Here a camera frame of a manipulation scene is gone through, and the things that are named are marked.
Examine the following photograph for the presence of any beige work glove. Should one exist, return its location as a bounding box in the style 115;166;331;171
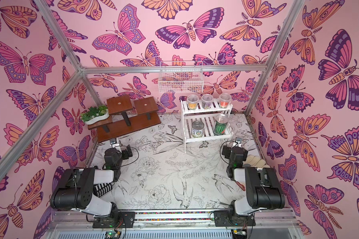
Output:
244;155;270;168

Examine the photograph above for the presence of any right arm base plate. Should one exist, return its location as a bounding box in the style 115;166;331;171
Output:
213;210;256;228

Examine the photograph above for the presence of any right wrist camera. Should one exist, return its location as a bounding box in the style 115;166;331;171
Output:
232;137;244;148

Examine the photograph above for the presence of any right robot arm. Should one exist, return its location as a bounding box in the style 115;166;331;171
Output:
220;145;285;219

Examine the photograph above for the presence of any silver tin can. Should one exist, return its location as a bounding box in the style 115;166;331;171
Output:
191;120;204;138

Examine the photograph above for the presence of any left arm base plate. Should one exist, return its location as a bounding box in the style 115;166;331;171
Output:
92;211;136;229

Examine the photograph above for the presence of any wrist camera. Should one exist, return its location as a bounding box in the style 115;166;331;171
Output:
232;137;244;148
109;138;122;150

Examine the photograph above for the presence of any seed jar with dark seeds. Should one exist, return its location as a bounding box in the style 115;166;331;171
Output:
201;94;213;109

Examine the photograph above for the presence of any green watermelon can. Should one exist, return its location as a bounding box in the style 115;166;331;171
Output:
213;114;228;135

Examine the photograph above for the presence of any seed jar with red seeds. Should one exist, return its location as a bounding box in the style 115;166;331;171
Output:
219;93;232;109

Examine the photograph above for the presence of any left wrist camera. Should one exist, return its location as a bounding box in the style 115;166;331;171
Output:
109;138;122;150

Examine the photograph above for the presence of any seed jar with yellow seeds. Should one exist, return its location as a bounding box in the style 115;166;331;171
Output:
186;95;199;110

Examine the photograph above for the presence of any brown wooden stepped stand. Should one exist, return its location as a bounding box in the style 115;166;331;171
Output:
88;95;161;142

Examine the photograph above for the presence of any front aluminium rail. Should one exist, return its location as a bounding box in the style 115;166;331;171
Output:
44;209;305;239

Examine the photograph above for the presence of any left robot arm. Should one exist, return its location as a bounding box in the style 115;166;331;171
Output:
50;145;133;220

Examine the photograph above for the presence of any white slatted two-tier shelf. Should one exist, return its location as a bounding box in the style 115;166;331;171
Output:
180;99;234;152

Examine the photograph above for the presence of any white wire basket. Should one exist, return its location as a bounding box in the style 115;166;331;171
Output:
157;61;204;94

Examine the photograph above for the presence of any green plant in white pot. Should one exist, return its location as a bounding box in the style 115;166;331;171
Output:
81;105;109;125

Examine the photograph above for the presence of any aluminium frame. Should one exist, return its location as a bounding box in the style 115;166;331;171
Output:
0;1;305;182

